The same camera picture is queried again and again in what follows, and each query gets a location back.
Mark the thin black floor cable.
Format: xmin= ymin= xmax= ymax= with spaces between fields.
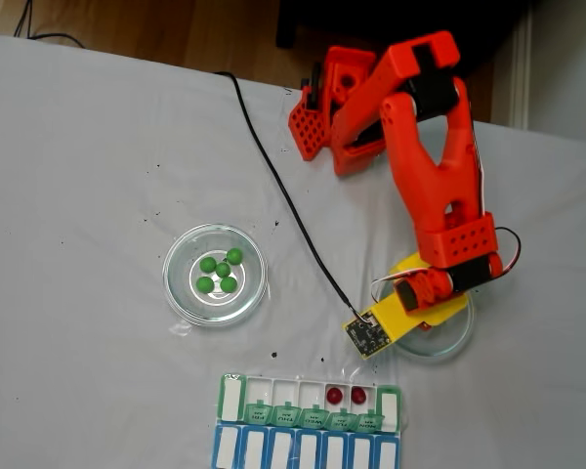
xmin=13 ymin=0 xmax=87 ymax=49

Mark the orange perforated holder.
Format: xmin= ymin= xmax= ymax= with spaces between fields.
xmin=287 ymin=85 xmax=329 ymax=162

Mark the dark wooden furniture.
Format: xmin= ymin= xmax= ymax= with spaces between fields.
xmin=275 ymin=0 xmax=536 ymax=85

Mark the white door trim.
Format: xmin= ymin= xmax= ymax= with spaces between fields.
xmin=510 ymin=0 xmax=536 ymax=131

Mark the white tablecloth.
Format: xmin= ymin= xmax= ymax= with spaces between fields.
xmin=0 ymin=32 xmax=586 ymax=469

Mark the weekly pill organizer box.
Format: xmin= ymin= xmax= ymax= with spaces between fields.
xmin=210 ymin=371 xmax=411 ymax=469

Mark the black camera cable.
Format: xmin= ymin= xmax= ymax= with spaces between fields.
xmin=216 ymin=71 xmax=373 ymax=323

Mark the camera board in yellow mount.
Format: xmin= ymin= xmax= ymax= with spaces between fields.
xmin=342 ymin=295 xmax=412 ymax=362

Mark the clear glass dish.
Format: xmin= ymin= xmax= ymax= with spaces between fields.
xmin=375 ymin=277 xmax=476 ymax=362
xmin=161 ymin=223 xmax=269 ymax=328

